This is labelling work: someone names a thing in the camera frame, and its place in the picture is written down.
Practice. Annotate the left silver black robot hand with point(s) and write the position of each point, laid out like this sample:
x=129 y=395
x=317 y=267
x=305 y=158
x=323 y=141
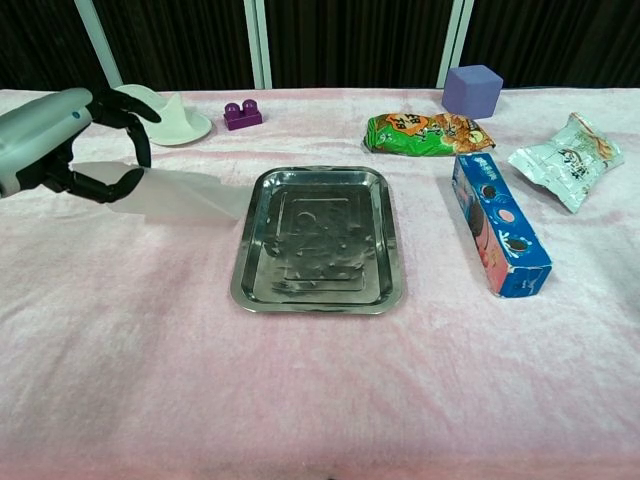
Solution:
x=40 y=130

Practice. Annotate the purple foam cube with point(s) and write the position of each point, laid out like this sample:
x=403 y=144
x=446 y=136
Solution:
x=470 y=92

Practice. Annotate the green orange snack bag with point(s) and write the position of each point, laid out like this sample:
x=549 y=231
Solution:
x=425 y=135

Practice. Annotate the white snack bag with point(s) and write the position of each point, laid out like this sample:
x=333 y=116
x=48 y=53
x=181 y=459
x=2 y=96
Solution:
x=565 y=160

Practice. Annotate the white paper sheet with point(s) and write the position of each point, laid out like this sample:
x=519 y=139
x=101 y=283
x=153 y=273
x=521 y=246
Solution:
x=190 y=195

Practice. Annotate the purple toy brick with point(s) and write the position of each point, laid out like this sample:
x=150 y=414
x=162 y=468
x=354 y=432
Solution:
x=242 y=117

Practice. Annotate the silver metal tray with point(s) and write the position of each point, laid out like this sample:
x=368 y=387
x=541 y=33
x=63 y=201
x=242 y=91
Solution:
x=320 y=235

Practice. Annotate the blue cookie box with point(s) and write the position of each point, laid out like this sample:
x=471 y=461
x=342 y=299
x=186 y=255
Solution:
x=500 y=225

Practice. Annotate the white frame post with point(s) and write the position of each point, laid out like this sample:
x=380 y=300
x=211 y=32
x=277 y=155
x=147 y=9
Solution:
x=455 y=45
x=100 y=45
x=259 y=45

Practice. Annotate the pink fleece table cloth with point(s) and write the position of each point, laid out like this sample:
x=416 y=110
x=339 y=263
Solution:
x=150 y=375

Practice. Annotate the white slipper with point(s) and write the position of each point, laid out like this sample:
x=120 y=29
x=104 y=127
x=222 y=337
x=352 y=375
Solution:
x=175 y=125

